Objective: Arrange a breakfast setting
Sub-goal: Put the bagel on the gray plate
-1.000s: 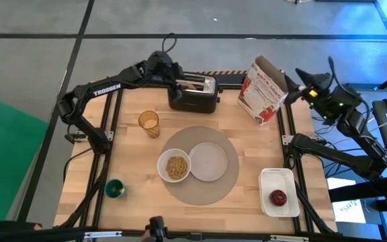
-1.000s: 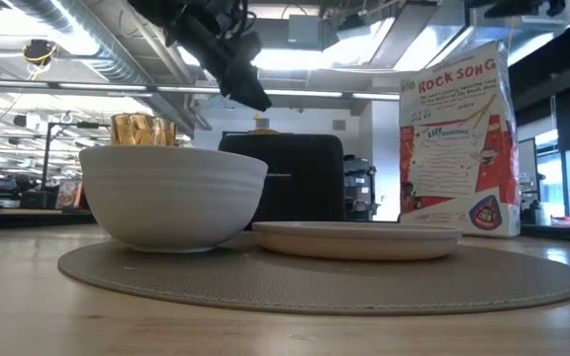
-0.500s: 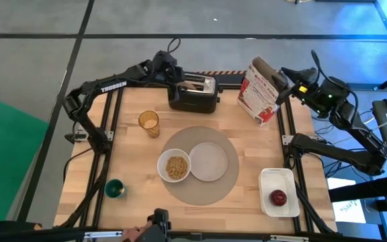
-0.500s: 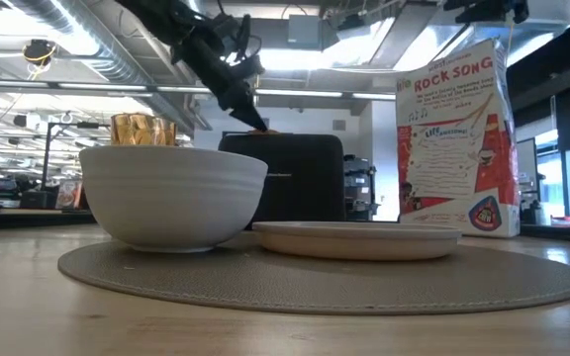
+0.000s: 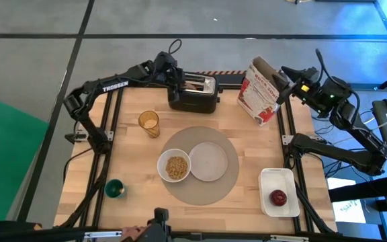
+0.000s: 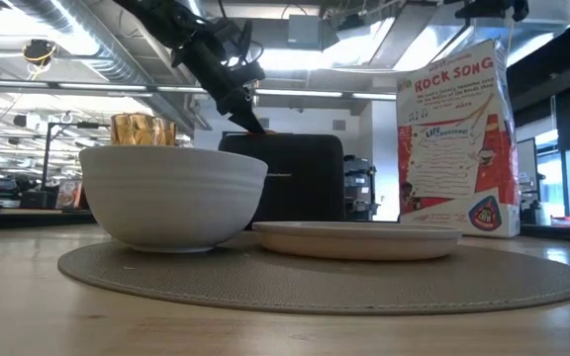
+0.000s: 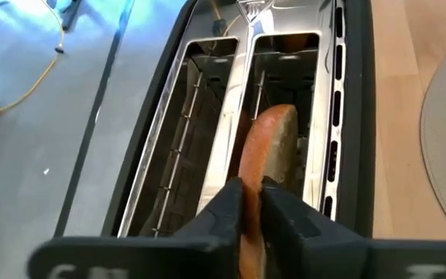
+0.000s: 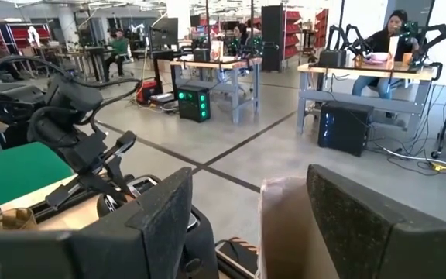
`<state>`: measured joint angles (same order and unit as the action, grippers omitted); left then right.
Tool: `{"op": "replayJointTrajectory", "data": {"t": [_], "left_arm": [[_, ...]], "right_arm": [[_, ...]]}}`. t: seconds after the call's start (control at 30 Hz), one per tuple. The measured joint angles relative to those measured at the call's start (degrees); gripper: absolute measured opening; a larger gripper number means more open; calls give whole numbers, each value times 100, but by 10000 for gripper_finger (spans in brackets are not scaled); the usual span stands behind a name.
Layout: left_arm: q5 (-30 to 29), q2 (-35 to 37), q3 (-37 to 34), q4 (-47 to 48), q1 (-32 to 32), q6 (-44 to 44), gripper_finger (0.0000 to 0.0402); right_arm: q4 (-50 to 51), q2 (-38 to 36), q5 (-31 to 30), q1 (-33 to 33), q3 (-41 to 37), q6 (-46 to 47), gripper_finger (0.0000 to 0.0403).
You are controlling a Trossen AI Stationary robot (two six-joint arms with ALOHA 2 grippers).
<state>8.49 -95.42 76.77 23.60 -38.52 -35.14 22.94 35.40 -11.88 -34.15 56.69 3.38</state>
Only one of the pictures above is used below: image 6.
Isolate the cream round plate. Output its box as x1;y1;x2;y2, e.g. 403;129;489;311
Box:
251;221;463;262

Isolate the amber glass tumbler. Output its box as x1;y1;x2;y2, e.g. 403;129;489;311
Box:
110;112;177;147

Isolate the black metal stand frame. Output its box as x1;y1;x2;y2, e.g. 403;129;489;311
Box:
41;121;124;193

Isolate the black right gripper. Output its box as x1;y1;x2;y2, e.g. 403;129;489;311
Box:
455;0;531;22

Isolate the white ceramic bowl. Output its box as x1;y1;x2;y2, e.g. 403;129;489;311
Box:
78;144;269;254

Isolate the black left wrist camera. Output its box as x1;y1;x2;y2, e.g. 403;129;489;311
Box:
213;18;266;68

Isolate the colourful poster board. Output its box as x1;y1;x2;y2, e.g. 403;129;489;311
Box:
55;180;84;210

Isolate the long ceiling light strip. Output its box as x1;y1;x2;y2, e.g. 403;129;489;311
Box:
0;78;398;102

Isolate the white red cereal box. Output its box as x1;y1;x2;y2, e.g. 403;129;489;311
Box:
396;38;523;239

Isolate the large silver ceiling duct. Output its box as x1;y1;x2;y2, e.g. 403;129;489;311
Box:
7;0;197;134

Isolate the round grey woven placemat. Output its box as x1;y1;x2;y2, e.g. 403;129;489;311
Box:
56;231;570;316

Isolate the small black box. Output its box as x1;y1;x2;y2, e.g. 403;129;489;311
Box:
20;190;53;209

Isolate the grey ceiling box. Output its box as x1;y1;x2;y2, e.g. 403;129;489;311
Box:
287;14;324;50

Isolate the black table edge rail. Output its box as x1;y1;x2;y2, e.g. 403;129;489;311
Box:
0;210;96;231

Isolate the black two-slot toaster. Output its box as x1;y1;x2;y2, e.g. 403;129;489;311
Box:
218;132;346;231

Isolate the black reel with yellow cable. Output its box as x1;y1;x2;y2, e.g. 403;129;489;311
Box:
21;39;58;68

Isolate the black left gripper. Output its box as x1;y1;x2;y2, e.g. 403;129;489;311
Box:
180;39;267;135

